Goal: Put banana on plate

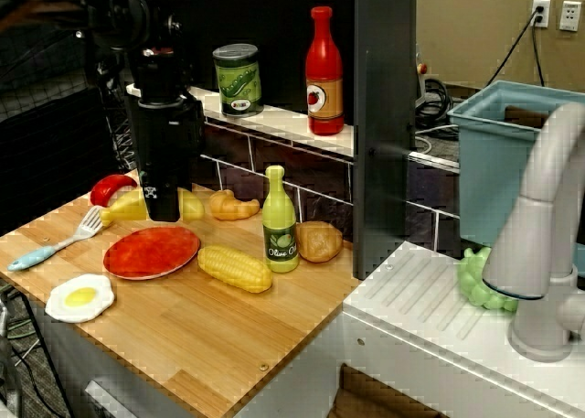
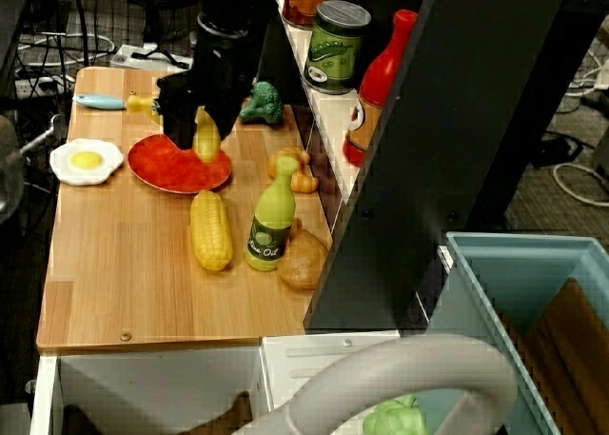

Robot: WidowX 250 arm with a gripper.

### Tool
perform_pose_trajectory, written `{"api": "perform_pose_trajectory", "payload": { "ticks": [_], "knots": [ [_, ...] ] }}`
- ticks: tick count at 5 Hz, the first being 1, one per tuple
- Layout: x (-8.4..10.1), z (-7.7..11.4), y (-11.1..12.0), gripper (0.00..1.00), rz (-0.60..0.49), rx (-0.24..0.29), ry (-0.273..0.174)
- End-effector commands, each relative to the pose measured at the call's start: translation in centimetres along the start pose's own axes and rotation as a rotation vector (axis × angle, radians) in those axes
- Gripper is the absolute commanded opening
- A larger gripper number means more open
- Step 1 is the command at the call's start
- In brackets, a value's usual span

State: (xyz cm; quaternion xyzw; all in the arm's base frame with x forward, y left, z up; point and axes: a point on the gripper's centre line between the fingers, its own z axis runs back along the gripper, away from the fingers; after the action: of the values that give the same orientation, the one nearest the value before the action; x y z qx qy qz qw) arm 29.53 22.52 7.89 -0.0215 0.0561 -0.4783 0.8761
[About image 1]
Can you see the yellow toy corn cob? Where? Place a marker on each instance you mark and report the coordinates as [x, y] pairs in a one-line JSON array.
[[235, 269]]

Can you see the white kitchen shelf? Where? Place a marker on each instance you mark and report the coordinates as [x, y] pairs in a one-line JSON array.
[[283, 125]]

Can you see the red pepper toy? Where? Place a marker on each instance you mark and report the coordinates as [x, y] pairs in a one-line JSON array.
[[109, 187]]

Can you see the dark tiled backsplash panel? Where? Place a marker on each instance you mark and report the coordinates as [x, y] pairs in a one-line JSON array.
[[315, 194]]

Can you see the white wall data plate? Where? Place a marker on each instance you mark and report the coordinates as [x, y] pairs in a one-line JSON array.
[[570, 15]]

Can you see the red round plate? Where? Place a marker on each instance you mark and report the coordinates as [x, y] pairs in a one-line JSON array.
[[151, 253]]

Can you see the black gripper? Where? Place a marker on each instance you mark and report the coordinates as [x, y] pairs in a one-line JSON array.
[[166, 134]]

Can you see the grey toy faucet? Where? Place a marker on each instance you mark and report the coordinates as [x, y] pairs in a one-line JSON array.
[[539, 235]]

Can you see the white box with red button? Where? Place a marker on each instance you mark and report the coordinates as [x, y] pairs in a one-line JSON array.
[[420, 77]]

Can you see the white toy sink unit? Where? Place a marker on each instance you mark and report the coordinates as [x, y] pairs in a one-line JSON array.
[[411, 345]]

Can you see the green pea toy can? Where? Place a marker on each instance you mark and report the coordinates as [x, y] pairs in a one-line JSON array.
[[237, 79]]

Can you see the brown toy bread roll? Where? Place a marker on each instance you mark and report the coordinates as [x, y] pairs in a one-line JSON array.
[[320, 242]]

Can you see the white toy fried egg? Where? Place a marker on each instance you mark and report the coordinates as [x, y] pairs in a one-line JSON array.
[[80, 297]]

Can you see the yellow toy banana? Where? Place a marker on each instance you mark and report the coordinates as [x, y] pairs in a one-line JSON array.
[[125, 207]]

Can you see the grey metal stand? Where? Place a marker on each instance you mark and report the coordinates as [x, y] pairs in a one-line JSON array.
[[7, 345]]

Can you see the red ketchup toy bottle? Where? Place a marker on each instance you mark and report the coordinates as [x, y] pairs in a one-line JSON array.
[[324, 79]]

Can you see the blue plastic bin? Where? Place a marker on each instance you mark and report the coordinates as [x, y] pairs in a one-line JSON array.
[[493, 175]]

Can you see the green olive oil toy bottle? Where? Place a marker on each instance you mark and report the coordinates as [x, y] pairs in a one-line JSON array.
[[279, 221]]

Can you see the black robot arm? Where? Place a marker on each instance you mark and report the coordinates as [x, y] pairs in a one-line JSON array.
[[155, 75]]

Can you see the orange toy croissant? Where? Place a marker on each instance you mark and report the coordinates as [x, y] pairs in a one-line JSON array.
[[228, 207]]

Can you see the light green toy vegetable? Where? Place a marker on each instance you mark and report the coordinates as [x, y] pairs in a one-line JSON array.
[[473, 276]]

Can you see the white wall outlet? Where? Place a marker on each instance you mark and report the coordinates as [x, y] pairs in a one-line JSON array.
[[541, 12]]

